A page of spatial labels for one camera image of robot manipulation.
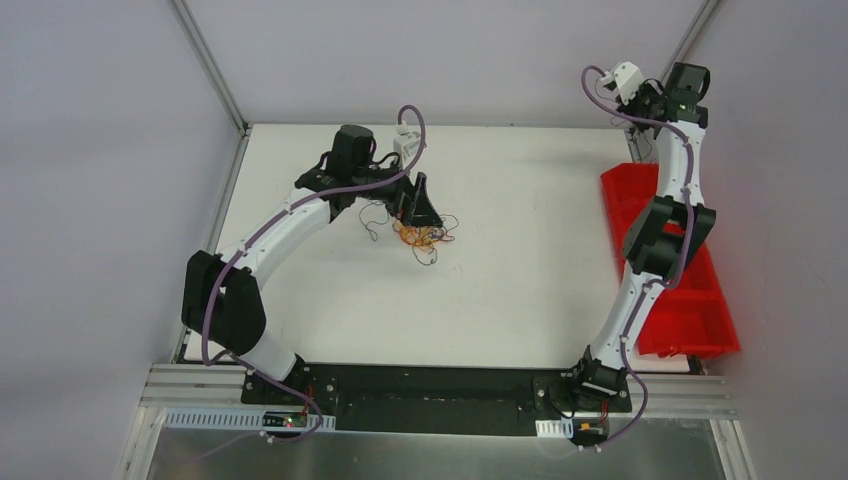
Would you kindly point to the left white cable duct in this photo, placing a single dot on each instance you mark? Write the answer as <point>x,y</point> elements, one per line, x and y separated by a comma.
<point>277,421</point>

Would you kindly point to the aluminium frame rail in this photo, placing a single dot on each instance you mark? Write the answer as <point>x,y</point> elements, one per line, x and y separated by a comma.
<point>196,386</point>

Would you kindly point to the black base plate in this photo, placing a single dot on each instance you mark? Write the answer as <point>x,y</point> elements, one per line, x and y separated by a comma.
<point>448,400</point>

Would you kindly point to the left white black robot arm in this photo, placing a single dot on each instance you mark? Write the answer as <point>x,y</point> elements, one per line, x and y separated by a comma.
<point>222,291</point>

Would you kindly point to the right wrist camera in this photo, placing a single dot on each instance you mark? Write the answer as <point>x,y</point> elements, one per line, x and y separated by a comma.
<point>626,78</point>

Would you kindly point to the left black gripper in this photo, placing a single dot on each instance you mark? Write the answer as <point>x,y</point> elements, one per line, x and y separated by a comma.
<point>407,196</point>

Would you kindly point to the right white cable duct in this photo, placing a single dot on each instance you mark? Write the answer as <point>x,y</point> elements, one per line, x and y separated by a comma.
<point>557,428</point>

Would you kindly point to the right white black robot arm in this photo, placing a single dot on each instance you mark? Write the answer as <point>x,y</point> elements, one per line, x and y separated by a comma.
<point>664,237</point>

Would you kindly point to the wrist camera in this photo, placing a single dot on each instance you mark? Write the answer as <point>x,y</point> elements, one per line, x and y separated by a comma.
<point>626,78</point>
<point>406,144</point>

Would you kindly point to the red plastic bin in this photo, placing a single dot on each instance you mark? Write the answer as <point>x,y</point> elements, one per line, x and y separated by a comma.
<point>691,320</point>

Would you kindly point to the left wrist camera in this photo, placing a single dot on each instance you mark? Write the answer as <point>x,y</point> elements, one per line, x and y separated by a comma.
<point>406,144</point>

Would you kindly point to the white cable duct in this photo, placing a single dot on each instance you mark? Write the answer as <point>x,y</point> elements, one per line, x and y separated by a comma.
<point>277,421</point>
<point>557,428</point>

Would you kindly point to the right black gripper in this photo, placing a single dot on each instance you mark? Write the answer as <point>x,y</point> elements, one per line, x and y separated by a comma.
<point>645,105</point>

